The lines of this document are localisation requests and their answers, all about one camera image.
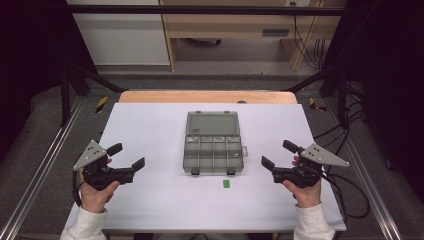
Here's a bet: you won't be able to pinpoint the black floor cables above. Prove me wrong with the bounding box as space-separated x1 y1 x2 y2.
312 81 368 149

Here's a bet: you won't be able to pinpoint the black horizontal frame bar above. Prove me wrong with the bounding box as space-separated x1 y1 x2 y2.
65 4 348 17

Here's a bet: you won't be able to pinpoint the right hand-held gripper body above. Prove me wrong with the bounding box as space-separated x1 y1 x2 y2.
271 142 351 190

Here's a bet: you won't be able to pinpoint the grey drawer handle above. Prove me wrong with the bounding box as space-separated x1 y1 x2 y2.
261 28 291 37

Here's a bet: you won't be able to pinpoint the white cabinet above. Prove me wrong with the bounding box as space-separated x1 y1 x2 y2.
65 0 171 66

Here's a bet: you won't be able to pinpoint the person's right hand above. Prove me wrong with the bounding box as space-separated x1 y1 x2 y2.
281 154 323 210

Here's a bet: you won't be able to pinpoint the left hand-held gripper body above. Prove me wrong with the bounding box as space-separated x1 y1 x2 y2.
72 139 135 192

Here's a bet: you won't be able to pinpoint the aluminium floor rail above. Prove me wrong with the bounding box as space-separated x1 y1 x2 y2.
323 99 404 240
0 95 85 240

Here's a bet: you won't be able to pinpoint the white table board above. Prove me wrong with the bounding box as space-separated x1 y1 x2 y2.
64 102 348 234

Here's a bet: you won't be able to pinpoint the black hanging cables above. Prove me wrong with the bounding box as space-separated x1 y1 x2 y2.
289 1 327 70

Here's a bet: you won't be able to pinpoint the yellow-handled tool left floor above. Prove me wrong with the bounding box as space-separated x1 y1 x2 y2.
95 95 110 114

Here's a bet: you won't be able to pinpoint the wooden table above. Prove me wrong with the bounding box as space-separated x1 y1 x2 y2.
118 89 299 105

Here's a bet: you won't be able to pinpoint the wooden desk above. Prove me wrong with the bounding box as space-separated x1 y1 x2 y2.
158 0 348 72

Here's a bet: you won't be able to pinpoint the black frame strut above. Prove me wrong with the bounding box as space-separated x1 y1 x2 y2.
59 62 129 128
282 64 350 128

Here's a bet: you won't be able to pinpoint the grey plastic compartment box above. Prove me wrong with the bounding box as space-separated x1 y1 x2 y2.
182 110 250 177

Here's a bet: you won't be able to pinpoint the yellow-handled tool right floor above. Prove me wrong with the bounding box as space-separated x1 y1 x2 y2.
308 97 328 113

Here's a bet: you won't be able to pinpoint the yellow-handled tool floor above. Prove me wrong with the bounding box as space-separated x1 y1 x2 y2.
95 95 110 114
308 97 328 113

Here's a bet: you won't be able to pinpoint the person's left hand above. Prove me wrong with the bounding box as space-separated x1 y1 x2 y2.
78 157 121 215

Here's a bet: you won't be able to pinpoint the black curtain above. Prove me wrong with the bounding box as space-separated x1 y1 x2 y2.
0 0 98 161
322 0 424 204

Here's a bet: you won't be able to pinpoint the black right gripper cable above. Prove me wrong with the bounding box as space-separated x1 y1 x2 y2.
318 170 372 221

